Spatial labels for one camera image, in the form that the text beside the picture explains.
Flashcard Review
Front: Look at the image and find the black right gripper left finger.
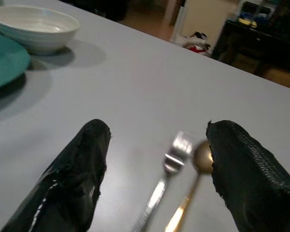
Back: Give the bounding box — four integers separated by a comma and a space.
1, 118, 111, 232

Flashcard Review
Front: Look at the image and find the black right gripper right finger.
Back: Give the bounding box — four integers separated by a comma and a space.
204, 119, 290, 232

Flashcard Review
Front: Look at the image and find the gold metal spoon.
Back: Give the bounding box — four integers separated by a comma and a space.
164, 140, 215, 232

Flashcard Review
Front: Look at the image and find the silver metal fork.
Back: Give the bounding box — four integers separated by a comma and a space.
132, 130, 194, 232

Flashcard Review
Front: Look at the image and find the teal round plate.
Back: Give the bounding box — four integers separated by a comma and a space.
0, 19, 31, 92

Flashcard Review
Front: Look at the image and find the white ribbed ceramic bowl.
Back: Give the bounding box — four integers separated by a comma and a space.
0, 5, 80, 56

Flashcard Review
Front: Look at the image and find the black low furniture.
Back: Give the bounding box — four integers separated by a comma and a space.
211, 19, 290, 73

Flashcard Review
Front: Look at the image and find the white red black plush toy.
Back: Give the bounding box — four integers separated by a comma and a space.
181, 31, 212, 58

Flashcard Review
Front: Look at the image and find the blue storage box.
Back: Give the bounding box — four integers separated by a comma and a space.
239, 1, 271, 25

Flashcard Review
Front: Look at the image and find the white cabinet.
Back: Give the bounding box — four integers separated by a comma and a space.
170, 0, 240, 46

